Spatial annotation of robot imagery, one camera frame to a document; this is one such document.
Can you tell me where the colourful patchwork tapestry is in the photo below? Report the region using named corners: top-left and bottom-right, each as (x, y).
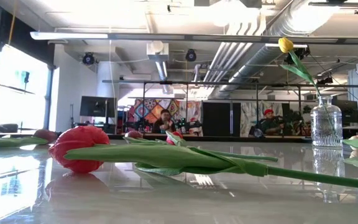
top-left (126, 98), bottom-right (203, 137)

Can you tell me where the black computer monitor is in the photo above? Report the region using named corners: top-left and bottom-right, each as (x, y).
top-left (79, 95), bottom-right (117, 133)
top-left (333, 99), bottom-right (358, 124)

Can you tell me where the yellow hanging cable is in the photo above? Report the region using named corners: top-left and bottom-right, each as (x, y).
top-left (7, 0), bottom-right (17, 46)

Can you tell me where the white leaf pattern curtain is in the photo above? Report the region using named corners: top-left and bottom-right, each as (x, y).
top-left (240, 101), bottom-right (284, 138)

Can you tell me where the large silver air duct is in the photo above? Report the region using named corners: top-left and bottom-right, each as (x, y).
top-left (211, 0), bottom-right (338, 100)

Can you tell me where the black metal rack frame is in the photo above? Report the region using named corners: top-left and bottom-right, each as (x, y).
top-left (103, 80), bottom-right (358, 138)

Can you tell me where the person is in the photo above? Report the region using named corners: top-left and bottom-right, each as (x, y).
top-left (152, 108), bottom-right (180, 134)
top-left (257, 108), bottom-right (288, 137)

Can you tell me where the black backdrop panel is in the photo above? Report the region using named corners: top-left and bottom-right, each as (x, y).
top-left (202, 101), bottom-right (241, 138)

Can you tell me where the white ceiling unit box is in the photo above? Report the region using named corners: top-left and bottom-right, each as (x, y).
top-left (146, 40), bottom-right (170, 62)

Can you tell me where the clear ribbed glass vase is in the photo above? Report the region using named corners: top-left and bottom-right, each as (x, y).
top-left (310, 95), bottom-right (344, 147)

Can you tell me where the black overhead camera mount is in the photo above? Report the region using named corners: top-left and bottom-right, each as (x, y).
top-left (308, 0), bottom-right (358, 16)

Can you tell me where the dark red artificial tulip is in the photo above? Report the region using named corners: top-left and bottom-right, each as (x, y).
top-left (122, 130), bottom-right (169, 146)
top-left (0, 129), bottom-right (58, 149)

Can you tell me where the yellow artificial tulip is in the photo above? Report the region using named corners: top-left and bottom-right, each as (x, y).
top-left (278, 37), bottom-right (338, 146)

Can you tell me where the long ceiling light bar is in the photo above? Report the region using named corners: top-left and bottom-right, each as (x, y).
top-left (29, 30), bottom-right (358, 45)

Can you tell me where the black round ceiling speaker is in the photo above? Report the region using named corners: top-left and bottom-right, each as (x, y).
top-left (81, 52), bottom-right (96, 66)
top-left (184, 49), bottom-right (198, 63)

